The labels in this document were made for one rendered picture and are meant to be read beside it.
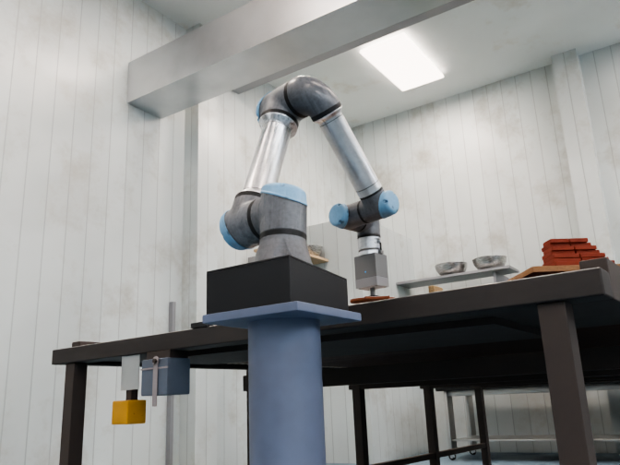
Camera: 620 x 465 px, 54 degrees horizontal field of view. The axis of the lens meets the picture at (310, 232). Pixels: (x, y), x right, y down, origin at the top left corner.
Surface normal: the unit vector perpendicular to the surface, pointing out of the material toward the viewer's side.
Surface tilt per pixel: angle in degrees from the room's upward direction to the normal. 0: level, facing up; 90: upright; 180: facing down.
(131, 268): 90
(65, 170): 90
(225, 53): 90
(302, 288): 90
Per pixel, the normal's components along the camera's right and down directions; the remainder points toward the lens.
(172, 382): 0.79, -0.19
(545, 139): -0.56, -0.20
